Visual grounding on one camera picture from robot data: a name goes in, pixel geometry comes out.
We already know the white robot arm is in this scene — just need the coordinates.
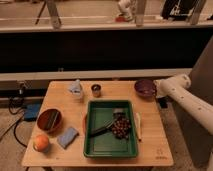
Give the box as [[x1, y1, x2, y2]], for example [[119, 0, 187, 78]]
[[154, 74, 213, 135]]

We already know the small metal cup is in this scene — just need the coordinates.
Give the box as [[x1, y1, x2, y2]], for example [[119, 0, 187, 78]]
[[91, 84, 101, 97]]

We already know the clear plastic cup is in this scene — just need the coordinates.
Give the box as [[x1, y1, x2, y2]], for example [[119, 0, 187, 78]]
[[68, 79, 84, 101]]

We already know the dark purple bowl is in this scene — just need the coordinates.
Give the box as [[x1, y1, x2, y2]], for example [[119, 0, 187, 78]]
[[134, 79, 157, 98]]

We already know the light wooden stick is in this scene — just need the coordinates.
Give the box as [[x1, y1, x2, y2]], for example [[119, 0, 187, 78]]
[[135, 113, 142, 142]]

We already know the bunch of dark grapes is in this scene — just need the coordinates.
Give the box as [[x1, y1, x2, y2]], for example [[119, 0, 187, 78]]
[[111, 117, 131, 139]]

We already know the green plastic tray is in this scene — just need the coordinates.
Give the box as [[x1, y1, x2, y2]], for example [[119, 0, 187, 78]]
[[84, 100, 138, 158]]

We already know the brown wooden bowl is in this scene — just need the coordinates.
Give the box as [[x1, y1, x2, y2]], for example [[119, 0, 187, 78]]
[[37, 109, 62, 133]]

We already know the blue sponge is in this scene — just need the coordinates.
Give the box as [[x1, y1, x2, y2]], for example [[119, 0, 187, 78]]
[[57, 127, 79, 149]]

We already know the blue box on floor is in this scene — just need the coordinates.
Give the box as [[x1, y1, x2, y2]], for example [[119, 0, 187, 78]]
[[24, 103, 41, 121]]

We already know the orange fruit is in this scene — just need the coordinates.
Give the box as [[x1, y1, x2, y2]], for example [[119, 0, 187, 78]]
[[33, 134, 49, 152]]

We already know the black cable on floor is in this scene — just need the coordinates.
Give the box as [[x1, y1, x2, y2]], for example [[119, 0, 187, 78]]
[[0, 87, 28, 148]]

